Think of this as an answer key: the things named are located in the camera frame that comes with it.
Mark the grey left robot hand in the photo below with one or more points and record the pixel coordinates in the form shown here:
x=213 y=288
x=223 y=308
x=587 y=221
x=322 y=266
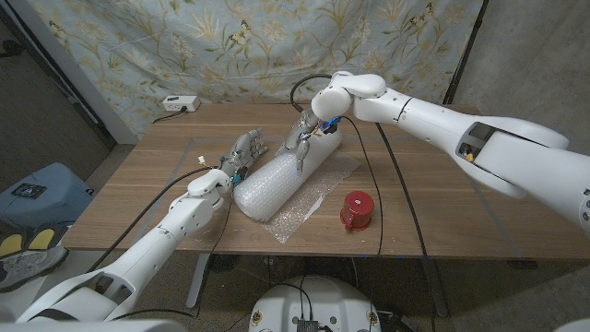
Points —
x=244 y=154

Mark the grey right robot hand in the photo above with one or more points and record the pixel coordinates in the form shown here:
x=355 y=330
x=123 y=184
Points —
x=304 y=133

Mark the clear bubble wrap roll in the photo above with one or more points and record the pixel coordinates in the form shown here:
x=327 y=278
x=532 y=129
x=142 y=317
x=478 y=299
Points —
x=272 y=184

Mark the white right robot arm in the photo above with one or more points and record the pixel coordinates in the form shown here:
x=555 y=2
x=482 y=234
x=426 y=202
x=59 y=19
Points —
x=438 y=124

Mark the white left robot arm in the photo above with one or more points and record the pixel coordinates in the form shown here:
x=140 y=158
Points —
x=156 y=240

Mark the red mug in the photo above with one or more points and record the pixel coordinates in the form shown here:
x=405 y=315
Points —
x=357 y=209

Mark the white power outlet box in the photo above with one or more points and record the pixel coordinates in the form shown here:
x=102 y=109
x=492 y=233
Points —
x=180 y=103

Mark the floral printed backdrop cloth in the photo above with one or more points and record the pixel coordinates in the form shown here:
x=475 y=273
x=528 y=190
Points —
x=230 y=46

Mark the white table leg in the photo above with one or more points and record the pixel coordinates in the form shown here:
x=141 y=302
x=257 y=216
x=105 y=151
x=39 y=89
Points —
x=197 y=281

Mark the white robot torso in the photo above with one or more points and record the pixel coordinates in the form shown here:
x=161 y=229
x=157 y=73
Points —
x=313 y=299

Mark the black backdrop pole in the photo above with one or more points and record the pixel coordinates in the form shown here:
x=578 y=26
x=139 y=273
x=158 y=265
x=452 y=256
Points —
x=463 y=55

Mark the pale grey backdrop pole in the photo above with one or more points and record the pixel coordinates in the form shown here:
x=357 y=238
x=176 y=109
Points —
x=74 y=69

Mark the grey table leg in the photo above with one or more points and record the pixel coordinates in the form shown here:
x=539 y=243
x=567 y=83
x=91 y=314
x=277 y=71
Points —
x=434 y=286

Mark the black flat device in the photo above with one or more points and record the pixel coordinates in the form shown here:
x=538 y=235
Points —
x=28 y=190

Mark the yellow and black shoe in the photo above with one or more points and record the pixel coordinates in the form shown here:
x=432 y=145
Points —
x=41 y=240

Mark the white robot chest rim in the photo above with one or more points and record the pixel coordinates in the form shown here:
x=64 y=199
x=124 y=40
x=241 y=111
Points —
x=92 y=326

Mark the grey sneaker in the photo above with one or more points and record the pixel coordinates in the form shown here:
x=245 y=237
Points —
x=27 y=267

